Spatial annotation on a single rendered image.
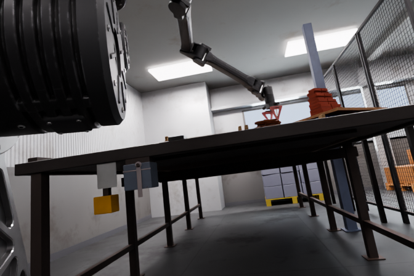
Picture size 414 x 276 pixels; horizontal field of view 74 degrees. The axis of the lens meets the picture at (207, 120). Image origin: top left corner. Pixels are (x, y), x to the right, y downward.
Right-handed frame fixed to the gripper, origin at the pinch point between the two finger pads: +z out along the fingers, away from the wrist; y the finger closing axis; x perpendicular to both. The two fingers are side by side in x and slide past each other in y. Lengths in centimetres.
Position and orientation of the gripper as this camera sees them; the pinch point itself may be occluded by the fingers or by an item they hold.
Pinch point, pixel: (273, 120)
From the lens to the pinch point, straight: 160.3
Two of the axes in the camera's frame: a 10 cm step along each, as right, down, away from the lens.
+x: -9.7, 1.0, -2.2
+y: -1.9, 2.2, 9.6
